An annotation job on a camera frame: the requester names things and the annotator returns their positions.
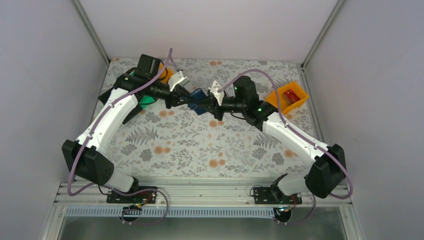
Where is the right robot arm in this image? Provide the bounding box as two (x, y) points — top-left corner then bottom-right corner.
(197, 75), (346, 199)

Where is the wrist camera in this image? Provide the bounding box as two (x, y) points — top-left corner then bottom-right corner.
(208, 80), (225, 106)
(167, 70), (190, 92)

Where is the red card in right bin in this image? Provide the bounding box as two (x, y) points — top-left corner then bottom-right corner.
(282, 89), (301, 105)

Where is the green plastic bin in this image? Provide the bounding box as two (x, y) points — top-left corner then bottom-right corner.
(126, 68), (157, 108)

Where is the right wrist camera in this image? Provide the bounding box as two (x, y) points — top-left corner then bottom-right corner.
(208, 80), (225, 106)

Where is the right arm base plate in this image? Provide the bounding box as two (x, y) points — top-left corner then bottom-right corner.
(249, 185), (303, 205)

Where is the orange plastic bin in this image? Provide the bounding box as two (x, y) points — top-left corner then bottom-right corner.
(277, 81), (309, 115)
(156, 61), (174, 84)

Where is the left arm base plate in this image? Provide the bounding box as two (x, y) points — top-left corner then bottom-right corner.
(106, 186), (157, 205)

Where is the orange plastic bin left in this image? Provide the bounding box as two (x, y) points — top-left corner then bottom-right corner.
(156, 61), (174, 84)

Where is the blue leather card holder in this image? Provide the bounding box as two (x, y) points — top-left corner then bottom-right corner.
(187, 88), (207, 116)

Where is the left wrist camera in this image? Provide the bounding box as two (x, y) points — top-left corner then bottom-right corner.
(167, 70), (190, 92)

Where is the aluminium rail frame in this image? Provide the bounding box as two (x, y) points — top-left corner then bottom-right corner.
(54, 176), (352, 207)

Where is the black plastic bin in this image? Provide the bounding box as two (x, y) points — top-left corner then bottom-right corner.
(97, 87), (144, 125)

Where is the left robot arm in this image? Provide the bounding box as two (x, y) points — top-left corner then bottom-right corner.
(62, 50), (193, 197)

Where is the orange plastic bin right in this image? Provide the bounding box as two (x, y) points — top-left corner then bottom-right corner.
(277, 81), (309, 115)

